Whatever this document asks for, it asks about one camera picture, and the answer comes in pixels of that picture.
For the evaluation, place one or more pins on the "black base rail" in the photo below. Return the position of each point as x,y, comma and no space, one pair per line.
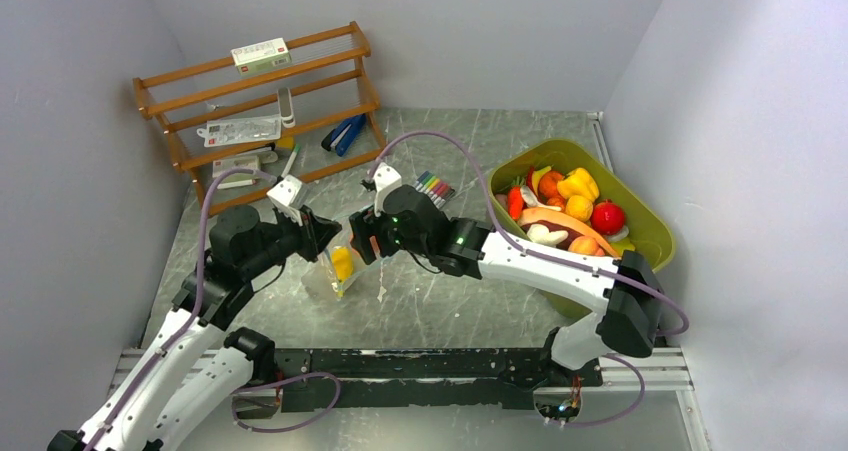
358,378

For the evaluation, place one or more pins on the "orange toy papaya slice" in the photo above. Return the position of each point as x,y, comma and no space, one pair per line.
555,220

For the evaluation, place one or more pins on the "white upright device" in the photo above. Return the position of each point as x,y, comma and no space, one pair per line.
286,109

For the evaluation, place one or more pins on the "blue stapler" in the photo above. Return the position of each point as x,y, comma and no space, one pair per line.
343,135

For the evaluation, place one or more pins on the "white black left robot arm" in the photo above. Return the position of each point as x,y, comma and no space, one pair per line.
196,362

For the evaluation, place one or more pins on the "yellow toy mango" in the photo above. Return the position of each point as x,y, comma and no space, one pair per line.
343,264

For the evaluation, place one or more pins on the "white green box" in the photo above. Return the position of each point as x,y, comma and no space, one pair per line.
261,57

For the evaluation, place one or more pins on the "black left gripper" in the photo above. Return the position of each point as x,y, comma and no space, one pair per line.
314,234

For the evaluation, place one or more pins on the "coloured marker pen set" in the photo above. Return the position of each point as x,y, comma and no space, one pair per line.
438,190

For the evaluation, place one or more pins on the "wooden three-tier rack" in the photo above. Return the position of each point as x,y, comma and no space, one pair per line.
320,106

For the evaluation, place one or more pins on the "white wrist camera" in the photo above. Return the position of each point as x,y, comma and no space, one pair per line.
382,183
287,196

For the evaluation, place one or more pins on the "small white box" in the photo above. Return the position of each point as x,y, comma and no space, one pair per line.
236,180

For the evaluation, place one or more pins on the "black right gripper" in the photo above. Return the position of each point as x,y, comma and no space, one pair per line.
364,225

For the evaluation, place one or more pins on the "red toy pomegranate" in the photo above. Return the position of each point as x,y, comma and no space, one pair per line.
608,218

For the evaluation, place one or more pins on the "clear zip top bag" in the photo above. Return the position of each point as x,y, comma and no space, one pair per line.
320,280

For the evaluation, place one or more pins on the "flat white package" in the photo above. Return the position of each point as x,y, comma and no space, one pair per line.
229,132

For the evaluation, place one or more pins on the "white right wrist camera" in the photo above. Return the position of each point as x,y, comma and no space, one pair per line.
382,183

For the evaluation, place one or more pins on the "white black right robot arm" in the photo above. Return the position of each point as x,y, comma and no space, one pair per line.
622,295

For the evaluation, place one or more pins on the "olive green plastic bin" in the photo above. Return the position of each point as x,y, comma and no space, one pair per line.
648,232

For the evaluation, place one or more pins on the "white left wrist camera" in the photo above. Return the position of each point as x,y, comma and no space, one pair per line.
287,196

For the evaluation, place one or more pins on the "yellow toy lemon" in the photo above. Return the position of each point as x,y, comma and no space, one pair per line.
579,208

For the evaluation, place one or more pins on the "red toy carrot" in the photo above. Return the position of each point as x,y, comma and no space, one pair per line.
515,203

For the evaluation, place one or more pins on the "yellow toy bell pepper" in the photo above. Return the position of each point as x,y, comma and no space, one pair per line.
579,182

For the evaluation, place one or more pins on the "white green marker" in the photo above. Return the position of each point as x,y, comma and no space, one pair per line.
290,162

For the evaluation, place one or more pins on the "toy peach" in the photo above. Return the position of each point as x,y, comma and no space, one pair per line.
586,245

